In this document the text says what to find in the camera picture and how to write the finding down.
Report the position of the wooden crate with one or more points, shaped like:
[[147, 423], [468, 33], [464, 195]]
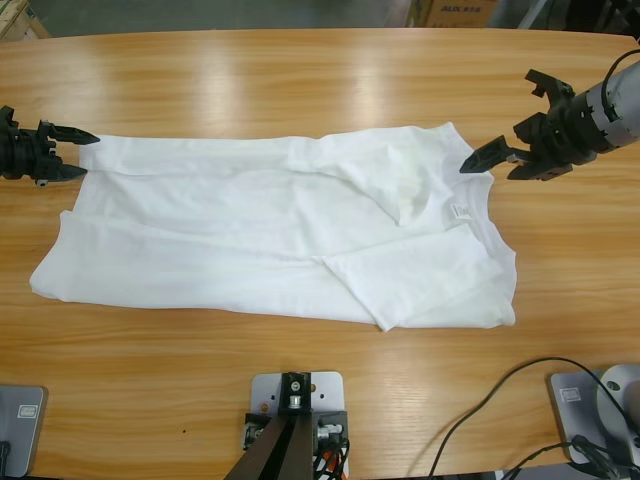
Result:
[[20, 17]]

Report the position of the cardboard box with AUX print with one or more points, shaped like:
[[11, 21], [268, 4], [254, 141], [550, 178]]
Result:
[[460, 12]]

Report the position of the grey metal frame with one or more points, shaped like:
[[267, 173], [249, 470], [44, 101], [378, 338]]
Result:
[[532, 15]]

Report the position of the white t-shirt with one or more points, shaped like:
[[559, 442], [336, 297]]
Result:
[[250, 240]]

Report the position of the black side bracket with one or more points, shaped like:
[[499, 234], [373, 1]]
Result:
[[255, 425], [337, 420]]

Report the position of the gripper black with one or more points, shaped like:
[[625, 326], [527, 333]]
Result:
[[565, 132], [25, 152]]

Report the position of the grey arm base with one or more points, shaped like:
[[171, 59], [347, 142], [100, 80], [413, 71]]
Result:
[[575, 420], [25, 440]]

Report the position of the black post clamp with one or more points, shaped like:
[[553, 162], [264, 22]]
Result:
[[302, 405]]

